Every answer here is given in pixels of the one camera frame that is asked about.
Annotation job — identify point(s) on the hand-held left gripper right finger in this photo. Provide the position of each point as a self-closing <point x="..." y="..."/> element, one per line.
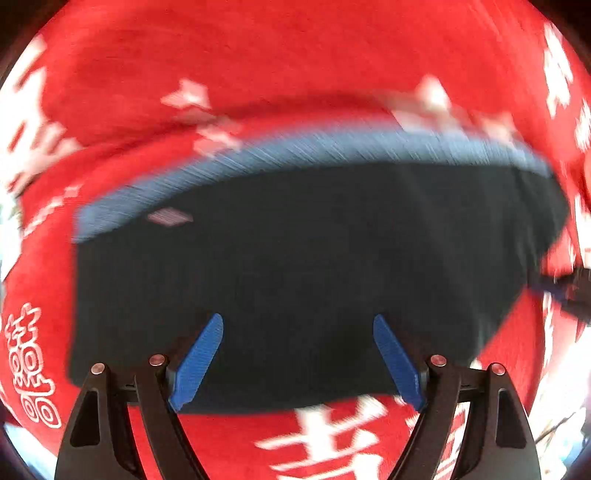
<point x="397" y="364"/>

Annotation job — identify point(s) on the red printed blanket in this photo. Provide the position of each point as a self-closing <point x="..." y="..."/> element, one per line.
<point x="277" y="55"/>

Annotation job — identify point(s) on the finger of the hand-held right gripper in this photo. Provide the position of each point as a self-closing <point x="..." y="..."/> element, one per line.
<point x="577" y="282"/>

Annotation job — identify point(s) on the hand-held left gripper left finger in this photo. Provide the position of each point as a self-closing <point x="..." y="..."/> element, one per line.
<point x="196" y="364"/>

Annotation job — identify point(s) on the black pants with blue waistband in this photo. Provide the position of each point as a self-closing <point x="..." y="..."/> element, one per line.
<point x="300" y="254"/>

